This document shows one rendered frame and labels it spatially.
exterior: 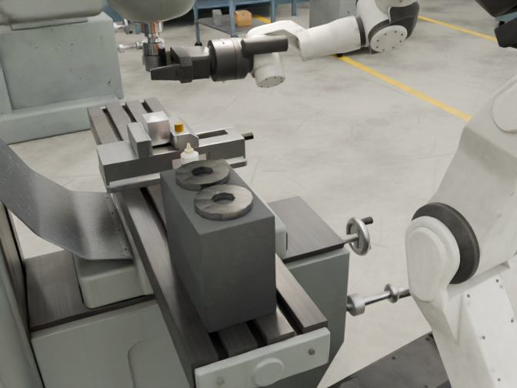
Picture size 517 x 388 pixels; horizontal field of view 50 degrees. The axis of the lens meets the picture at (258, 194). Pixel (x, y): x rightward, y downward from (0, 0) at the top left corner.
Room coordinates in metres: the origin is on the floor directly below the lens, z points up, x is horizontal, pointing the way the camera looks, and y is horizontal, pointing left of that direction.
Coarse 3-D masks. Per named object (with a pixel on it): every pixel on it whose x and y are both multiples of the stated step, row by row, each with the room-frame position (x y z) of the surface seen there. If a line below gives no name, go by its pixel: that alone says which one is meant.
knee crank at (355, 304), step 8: (384, 288) 1.26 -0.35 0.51; (392, 288) 1.24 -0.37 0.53; (400, 288) 1.25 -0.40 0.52; (352, 296) 1.20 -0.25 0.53; (360, 296) 1.20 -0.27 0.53; (368, 296) 1.22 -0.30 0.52; (376, 296) 1.22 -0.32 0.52; (384, 296) 1.22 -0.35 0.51; (392, 296) 1.22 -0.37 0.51; (400, 296) 1.25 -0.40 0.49; (352, 304) 1.19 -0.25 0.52; (360, 304) 1.18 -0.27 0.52; (368, 304) 1.20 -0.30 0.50; (352, 312) 1.18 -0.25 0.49; (360, 312) 1.17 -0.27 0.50
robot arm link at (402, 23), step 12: (384, 0) 1.14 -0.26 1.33; (396, 0) 1.13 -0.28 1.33; (408, 0) 1.13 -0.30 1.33; (384, 12) 1.16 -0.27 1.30; (396, 12) 1.13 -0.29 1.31; (408, 12) 1.13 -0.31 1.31; (396, 24) 1.14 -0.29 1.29; (408, 24) 1.15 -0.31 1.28; (372, 36) 1.15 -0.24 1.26; (384, 36) 1.14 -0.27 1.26; (396, 36) 1.15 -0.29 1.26; (408, 36) 1.17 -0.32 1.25; (372, 48) 1.17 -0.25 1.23; (384, 48) 1.17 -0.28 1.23
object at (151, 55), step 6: (144, 48) 1.15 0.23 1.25; (150, 48) 1.14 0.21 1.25; (156, 48) 1.14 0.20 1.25; (162, 48) 1.15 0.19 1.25; (144, 54) 1.15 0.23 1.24; (150, 54) 1.14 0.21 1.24; (156, 54) 1.14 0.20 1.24; (162, 54) 1.15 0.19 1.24; (144, 60) 1.16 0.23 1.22; (150, 60) 1.14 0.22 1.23; (156, 60) 1.14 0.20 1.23; (162, 60) 1.15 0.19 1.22; (150, 66) 1.14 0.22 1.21; (156, 66) 1.14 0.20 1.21; (162, 66) 1.15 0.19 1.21
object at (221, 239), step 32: (224, 160) 0.89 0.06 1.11; (192, 192) 0.78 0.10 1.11; (224, 192) 0.75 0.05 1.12; (192, 224) 0.68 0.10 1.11; (224, 224) 0.68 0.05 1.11; (256, 224) 0.69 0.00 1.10; (192, 256) 0.70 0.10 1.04; (224, 256) 0.67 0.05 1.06; (256, 256) 0.69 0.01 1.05; (192, 288) 0.72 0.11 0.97; (224, 288) 0.67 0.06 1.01; (256, 288) 0.69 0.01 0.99; (224, 320) 0.66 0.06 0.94
